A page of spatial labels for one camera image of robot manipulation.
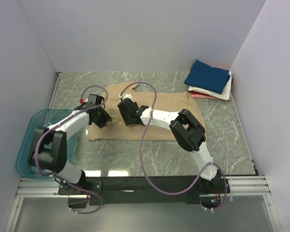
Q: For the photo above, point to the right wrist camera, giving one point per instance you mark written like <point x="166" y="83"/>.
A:
<point x="125" y="96"/>

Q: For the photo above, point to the teal plastic bin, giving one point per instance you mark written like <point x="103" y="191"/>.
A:
<point x="43" y="118"/>

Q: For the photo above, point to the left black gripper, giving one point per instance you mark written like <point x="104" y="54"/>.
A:
<point x="101" y="118"/>

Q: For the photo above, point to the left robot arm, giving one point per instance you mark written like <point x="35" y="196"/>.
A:
<point x="49" y="144"/>

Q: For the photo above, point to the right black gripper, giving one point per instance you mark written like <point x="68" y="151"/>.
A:
<point x="126" y="114"/>

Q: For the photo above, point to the folded blue t-shirt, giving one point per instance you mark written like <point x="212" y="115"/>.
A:
<point x="210" y="78"/>

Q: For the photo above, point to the folded white t-shirt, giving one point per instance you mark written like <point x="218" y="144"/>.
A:
<point x="224" y="96"/>

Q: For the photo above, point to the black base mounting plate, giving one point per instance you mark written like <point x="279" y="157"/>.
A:
<point x="129" y="189"/>

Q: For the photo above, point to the folded pink t-shirt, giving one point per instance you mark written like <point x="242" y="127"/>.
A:
<point x="202" y="96"/>

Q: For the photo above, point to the folded red t-shirt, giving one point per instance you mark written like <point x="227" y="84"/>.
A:
<point x="195" y="92"/>

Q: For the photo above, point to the beige t-shirt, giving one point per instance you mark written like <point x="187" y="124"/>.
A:
<point x="167" y="107"/>

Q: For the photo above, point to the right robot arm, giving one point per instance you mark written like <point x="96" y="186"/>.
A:
<point x="187" y="131"/>

